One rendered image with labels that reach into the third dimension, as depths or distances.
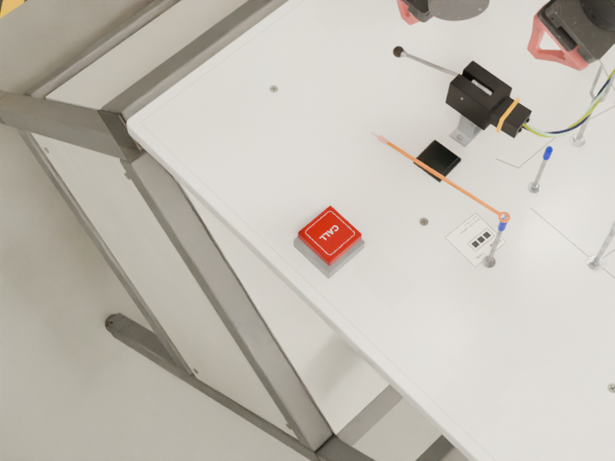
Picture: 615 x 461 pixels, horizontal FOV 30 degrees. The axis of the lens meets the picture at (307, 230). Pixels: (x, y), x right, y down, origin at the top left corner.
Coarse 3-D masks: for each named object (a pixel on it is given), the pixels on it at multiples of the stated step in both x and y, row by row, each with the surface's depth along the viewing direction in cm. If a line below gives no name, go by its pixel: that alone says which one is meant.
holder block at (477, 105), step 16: (464, 80) 126; (480, 80) 126; (496, 80) 126; (448, 96) 128; (464, 96) 126; (480, 96) 125; (496, 96) 125; (464, 112) 128; (480, 112) 126; (480, 128) 128
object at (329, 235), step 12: (324, 216) 124; (336, 216) 124; (312, 228) 124; (324, 228) 124; (336, 228) 124; (348, 228) 124; (312, 240) 123; (324, 240) 123; (336, 240) 123; (348, 240) 123; (324, 252) 122; (336, 252) 122
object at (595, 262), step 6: (612, 228) 117; (612, 234) 120; (606, 240) 121; (606, 246) 122; (600, 252) 123; (588, 258) 126; (594, 258) 126; (600, 258) 125; (588, 264) 126; (594, 264) 126; (600, 264) 126
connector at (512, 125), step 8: (504, 104) 126; (520, 104) 126; (496, 112) 126; (504, 112) 126; (512, 112) 126; (520, 112) 126; (528, 112) 126; (496, 120) 126; (504, 120) 125; (512, 120) 125; (520, 120) 125; (528, 120) 126; (504, 128) 126; (512, 128) 125; (520, 128) 126; (512, 136) 126
